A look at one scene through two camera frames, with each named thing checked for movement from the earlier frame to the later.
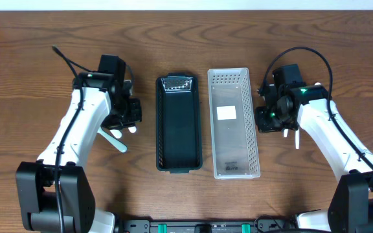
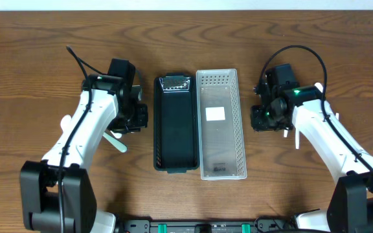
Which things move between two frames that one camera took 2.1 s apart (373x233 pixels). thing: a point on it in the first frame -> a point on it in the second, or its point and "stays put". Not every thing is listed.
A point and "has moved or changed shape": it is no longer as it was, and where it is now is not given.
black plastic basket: [177, 117] stays put
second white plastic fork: [116, 133] stays put
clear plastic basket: [234, 123] has moved or changed shape
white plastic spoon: [297, 138] stays put
